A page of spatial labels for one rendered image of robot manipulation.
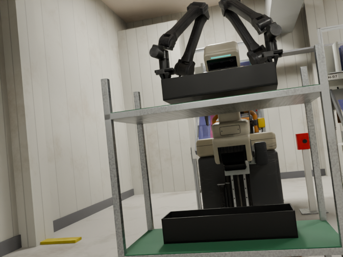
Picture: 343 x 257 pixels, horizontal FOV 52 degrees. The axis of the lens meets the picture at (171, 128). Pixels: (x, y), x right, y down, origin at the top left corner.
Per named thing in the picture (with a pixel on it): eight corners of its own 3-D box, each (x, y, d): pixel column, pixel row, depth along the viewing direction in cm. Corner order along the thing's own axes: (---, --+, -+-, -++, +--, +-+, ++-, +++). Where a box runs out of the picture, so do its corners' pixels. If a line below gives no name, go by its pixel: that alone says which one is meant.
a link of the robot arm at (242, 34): (231, 4, 219) (217, 11, 218) (234, -10, 205) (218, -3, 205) (269, 62, 206) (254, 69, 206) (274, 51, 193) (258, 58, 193)
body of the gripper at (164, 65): (172, 70, 187) (171, 57, 188) (154, 73, 189) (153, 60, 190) (175, 73, 193) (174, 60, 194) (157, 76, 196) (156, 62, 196)
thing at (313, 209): (328, 213, 334) (317, 131, 338) (301, 214, 339) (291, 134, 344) (323, 208, 357) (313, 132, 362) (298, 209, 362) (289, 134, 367)
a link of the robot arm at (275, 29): (268, 18, 181) (253, 25, 180) (275, 8, 170) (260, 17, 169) (279, 39, 180) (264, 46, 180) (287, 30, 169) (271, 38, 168)
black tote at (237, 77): (276, 90, 184) (273, 69, 185) (277, 84, 167) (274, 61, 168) (171, 104, 198) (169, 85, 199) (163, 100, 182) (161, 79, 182)
